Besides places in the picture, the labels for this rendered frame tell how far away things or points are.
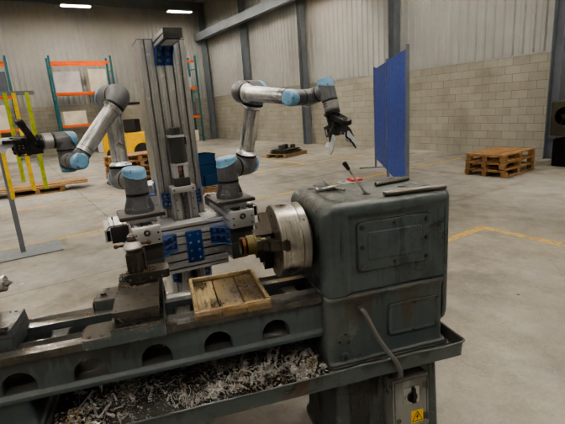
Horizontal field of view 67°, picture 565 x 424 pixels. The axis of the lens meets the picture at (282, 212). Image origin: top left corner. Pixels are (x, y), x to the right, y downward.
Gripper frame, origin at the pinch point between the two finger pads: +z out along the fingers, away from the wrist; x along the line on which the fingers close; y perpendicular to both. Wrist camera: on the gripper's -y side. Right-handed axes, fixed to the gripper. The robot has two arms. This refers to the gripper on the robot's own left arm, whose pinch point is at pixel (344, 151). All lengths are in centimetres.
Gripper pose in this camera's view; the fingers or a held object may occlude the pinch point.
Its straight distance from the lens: 203.2
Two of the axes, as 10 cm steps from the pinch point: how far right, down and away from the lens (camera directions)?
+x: -8.7, 2.6, -4.1
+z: 2.4, 9.7, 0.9
